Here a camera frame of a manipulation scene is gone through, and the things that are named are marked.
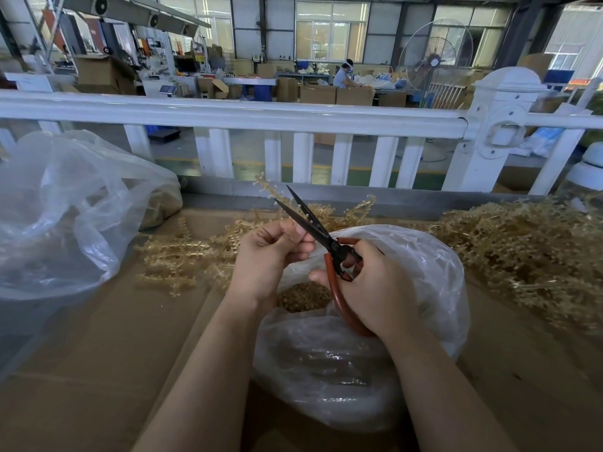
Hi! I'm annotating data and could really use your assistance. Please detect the person's right hand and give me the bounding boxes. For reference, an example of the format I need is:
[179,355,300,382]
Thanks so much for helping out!
[308,240,421,345]

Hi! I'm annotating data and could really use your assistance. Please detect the person's left hand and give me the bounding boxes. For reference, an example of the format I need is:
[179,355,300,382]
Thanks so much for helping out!
[226,218,317,313]

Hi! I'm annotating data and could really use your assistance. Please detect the black scissors with red handles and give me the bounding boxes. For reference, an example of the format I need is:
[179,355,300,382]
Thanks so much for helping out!
[274,185,378,337]

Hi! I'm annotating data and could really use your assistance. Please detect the gold plastic sprig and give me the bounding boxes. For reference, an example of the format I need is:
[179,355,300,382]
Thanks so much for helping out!
[254,174,314,231]

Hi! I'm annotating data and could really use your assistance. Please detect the person's right forearm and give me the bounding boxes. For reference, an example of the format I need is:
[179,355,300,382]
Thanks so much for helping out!
[377,325,519,452]

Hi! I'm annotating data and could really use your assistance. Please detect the person's left forearm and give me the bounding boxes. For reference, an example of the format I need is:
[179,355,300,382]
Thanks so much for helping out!
[132,296,280,452]

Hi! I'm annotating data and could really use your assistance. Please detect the scattered heap of gold sprigs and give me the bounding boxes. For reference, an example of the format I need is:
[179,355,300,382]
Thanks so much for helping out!
[136,174,378,298]

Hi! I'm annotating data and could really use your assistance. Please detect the clear plastic bag of cuttings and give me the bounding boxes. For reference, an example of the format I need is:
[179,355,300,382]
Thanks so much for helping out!
[252,225,472,433]

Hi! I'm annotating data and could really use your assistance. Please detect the white fence railing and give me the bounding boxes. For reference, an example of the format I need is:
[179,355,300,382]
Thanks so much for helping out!
[0,67,603,196]

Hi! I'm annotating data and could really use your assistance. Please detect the large pile of gold sprigs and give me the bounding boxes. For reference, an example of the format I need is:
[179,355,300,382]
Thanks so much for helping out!
[426,196,603,336]

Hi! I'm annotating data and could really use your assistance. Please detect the tall brown cardboard box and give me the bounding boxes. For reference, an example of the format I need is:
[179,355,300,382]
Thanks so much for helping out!
[275,78,299,103]

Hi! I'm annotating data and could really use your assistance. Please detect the small open cardboard box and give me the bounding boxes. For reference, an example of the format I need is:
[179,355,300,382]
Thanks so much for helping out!
[197,77,231,100]

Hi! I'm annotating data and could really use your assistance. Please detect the white and blue sack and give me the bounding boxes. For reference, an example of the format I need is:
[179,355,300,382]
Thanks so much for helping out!
[511,127,564,159]

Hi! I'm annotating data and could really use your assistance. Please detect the large standing industrial fan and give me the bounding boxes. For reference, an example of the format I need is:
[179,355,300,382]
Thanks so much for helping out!
[399,19,475,109]

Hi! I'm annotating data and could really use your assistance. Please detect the large factory window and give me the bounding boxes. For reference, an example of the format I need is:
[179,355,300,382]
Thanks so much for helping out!
[295,1,369,63]

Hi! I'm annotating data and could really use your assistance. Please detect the large clear plastic bag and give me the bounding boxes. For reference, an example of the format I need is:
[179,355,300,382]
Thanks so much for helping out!
[0,130,183,303]

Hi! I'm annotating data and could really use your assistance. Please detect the open brown cardboard box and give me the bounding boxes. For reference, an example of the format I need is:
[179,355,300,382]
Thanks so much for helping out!
[74,55,138,96]

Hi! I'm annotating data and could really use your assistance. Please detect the white round post cap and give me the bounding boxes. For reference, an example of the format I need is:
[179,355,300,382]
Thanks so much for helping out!
[562,142,603,194]

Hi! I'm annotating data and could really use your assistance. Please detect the grey overhead duct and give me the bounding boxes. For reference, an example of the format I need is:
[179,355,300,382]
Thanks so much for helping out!
[62,0,213,39]

